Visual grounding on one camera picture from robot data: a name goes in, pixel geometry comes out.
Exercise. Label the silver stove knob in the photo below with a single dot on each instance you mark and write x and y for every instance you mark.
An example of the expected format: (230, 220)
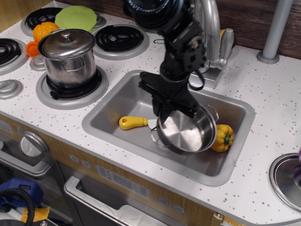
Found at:
(10, 89)

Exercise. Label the grey sink basin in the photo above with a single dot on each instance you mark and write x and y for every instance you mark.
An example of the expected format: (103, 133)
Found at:
(127, 99)

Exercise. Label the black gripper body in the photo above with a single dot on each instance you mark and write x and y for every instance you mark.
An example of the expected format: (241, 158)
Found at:
(172, 82)

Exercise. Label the back right stove burner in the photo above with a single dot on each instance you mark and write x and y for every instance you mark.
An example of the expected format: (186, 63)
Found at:
(120, 42)

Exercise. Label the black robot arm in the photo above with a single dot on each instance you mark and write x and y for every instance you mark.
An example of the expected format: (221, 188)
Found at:
(185, 52)

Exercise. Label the grey vertical pole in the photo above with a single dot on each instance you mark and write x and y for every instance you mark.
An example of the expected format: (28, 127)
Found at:
(269, 53)

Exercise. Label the blue object lower left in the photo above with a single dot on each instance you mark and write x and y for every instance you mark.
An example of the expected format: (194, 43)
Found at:
(31, 187)

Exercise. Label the silver toy faucet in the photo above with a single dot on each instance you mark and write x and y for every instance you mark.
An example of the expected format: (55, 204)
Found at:
(218, 44)

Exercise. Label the metal wire utensil handle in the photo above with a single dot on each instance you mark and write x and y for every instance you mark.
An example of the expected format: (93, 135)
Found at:
(159, 41)

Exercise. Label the front right stove burner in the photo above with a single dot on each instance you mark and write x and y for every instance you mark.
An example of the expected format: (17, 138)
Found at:
(61, 98)

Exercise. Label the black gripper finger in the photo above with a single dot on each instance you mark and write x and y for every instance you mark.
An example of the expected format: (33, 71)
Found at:
(157, 103)
(169, 116)

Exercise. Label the steel pot with lid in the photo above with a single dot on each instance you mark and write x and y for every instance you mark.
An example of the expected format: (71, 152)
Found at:
(68, 56)

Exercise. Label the orange plastic cup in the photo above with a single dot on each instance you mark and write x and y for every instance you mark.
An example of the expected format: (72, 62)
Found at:
(32, 49)

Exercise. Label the front left stove burner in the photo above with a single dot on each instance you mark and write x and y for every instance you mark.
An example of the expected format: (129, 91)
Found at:
(12, 55)

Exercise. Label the stove burner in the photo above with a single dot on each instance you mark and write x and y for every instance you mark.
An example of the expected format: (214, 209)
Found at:
(61, 98)
(48, 15)
(12, 55)
(120, 42)

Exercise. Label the back left stove burner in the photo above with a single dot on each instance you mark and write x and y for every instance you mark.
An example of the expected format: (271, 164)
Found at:
(48, 15)

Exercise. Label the grey dishwasher door handle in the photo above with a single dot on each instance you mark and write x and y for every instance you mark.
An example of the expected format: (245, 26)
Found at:
(125, 216)

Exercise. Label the yellow handled toy knife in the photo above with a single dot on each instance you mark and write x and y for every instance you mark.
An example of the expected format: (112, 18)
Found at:
(130, 122)

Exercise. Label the yellow object lower left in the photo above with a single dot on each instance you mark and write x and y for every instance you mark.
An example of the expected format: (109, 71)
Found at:
(38, 215)

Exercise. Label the green plastic plate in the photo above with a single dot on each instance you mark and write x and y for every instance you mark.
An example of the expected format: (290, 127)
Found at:
(76, 17)

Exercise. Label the orange toy pumpkin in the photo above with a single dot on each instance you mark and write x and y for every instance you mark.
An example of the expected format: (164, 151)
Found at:
(43, 29)

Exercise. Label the steel lid on counter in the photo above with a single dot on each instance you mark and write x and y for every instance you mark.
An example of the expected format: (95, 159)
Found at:
(285, 179)

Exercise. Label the steel pan with handles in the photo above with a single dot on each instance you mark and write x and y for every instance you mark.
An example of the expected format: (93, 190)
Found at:
(191, 135)

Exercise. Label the grey oven door handle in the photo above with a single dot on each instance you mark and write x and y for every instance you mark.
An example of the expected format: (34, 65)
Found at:
(39, 170)

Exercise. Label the silver oven knob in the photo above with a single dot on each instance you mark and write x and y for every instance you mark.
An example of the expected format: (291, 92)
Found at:
(32, 145)

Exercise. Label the yellow toy bell pepper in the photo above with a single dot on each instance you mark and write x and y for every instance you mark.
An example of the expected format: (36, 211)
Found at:
(224, 138)

